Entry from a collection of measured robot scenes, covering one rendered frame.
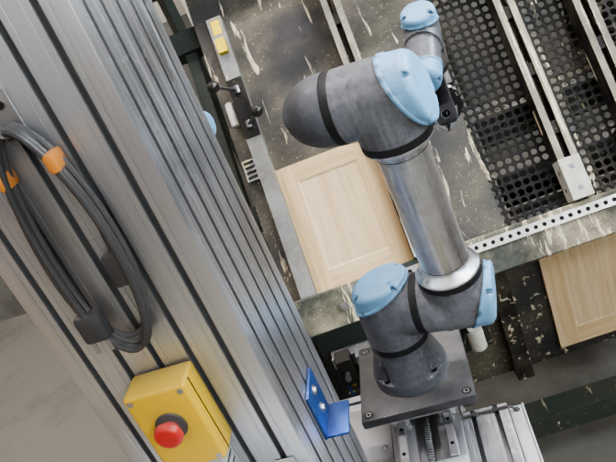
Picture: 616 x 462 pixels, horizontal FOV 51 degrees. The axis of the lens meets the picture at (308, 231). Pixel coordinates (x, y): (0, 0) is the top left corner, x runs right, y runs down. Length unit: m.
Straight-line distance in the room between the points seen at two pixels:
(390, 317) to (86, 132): 0.67
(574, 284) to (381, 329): 1.26
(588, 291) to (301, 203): 1.04
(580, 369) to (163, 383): 2.15
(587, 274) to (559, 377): 0.55
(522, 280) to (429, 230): 1.29
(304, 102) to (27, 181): 0.40
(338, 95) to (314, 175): 1.09
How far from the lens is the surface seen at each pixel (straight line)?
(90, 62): 0.72
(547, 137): 2.01
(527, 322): 2.42
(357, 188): 2.00
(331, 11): 2.15
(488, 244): 1.95
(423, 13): 1.39
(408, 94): 0.92
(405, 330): 1.21
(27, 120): 0.76
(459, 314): 1.17
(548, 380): 2.76
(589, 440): 2.54
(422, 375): 1.27
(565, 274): 2.34
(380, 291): 1.18
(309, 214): 2.01
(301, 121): 0.97
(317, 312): 1.96
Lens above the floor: 1.90
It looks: 25 degrees down
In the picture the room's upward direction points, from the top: 23 degrees counter-clockwise
